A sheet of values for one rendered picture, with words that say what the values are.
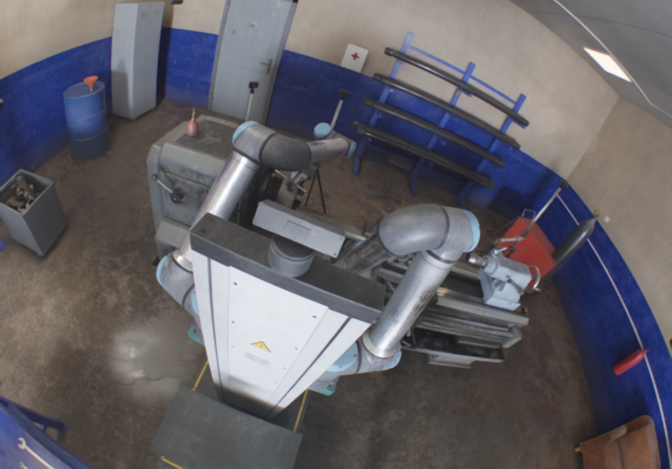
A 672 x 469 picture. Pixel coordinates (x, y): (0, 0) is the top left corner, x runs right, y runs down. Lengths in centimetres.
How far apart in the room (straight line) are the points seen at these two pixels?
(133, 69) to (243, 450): 447
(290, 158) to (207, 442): 115
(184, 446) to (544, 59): 559
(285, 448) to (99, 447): 144
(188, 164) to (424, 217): 118
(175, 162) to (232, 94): 351
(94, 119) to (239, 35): 242
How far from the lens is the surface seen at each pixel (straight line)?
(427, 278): 81
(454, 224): 71
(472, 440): 290
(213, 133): 168
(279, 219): 40
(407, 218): 68
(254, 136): 98
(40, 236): 301
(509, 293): 231
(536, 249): 410
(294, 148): 96
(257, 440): 130
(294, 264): 41
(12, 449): 167
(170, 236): 181
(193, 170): 150
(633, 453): 432
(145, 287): 258
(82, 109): 389
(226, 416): 131
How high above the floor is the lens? 214
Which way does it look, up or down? 39 degrees down
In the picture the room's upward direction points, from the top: 24 degrees clockwise
